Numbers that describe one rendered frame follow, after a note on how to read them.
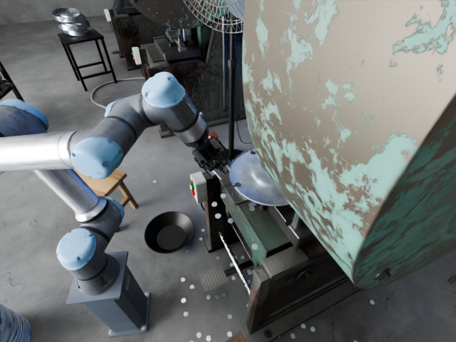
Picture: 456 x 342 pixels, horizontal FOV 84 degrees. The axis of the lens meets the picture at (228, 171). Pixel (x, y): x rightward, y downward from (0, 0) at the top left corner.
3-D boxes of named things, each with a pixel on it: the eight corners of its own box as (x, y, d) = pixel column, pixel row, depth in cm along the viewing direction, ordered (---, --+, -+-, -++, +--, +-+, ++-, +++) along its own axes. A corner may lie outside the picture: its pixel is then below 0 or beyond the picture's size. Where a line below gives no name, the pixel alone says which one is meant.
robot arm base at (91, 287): (72, 298, 90) (59, 287, 83) (83, 258, 101) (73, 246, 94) (115, 292, 92) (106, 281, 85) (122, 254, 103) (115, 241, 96)
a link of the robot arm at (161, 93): (142, 75, 53) (176, 64, 50) (171, 112, 62) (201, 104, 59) (131, 101, 49) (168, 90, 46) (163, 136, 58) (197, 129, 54)
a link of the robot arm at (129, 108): (87, 121, 52) (128, 109, 48) (113, 96, 60) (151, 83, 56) (110, 150, 57) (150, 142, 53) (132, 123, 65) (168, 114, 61)
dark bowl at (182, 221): (152, 267, 145) (150, 261, 140) (142, 226, 165) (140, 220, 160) (201, 247, 154) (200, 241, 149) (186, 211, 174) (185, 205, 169)
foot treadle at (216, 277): (206, 296, 123) (205, 292, 119) (199, 277, 130) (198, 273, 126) (305, 250, 141) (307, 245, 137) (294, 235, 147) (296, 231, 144)
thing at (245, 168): (330, 188, 84) (331, 187, 83) (254, 218, 75) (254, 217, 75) (281, 141, 103) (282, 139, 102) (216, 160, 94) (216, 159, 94)
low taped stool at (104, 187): (140, 206, 177) (126, 172, 154) (117, 234, 161) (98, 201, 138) (100, 193, 186) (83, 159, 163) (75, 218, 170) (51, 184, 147)
